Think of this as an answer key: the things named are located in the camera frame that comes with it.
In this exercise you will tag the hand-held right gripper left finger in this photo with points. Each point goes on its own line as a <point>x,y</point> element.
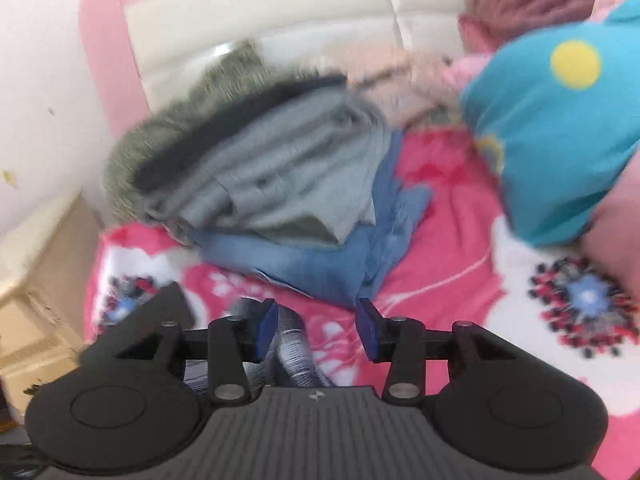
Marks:
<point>267,330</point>

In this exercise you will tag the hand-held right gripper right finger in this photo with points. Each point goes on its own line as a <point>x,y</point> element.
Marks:
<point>367,330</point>

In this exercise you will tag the black white plaid shirt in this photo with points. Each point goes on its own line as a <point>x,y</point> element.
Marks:
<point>295,355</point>

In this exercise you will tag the blue jeans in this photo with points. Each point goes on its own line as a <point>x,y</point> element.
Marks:
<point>325,265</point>

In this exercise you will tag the pink floral fleece blanket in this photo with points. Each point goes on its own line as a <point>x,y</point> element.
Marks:
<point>450,240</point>

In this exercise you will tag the dark grey garment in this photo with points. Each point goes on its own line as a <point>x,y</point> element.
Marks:
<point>200,140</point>

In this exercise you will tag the cream bedside cabinet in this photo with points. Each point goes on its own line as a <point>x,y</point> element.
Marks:
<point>45,270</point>

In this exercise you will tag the beige pink crumpled garment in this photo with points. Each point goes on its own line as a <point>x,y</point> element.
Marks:
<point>395,85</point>

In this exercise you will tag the pink grey floral duvet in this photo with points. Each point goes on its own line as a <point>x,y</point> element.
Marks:
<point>620,230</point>

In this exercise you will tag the pink pillow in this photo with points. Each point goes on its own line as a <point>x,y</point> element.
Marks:
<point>475,35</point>

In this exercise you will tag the white padded headboard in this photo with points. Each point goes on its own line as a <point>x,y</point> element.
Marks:
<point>250,15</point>

